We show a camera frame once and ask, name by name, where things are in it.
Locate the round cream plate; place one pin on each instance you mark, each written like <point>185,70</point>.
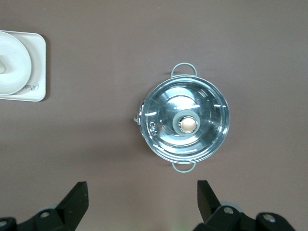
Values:
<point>14,48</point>

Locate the grey electric cooking pot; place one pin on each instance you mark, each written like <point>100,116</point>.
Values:
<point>184,66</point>

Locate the glass pot lid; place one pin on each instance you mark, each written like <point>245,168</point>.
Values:
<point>204,101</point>

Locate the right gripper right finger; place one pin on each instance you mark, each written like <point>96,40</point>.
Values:
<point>216,216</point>

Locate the brown table mat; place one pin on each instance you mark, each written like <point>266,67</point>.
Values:
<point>96,144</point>

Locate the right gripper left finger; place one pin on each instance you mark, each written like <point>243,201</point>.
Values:
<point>60,216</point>

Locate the cream rabbit print tray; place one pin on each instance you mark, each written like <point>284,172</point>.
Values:
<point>39,72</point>

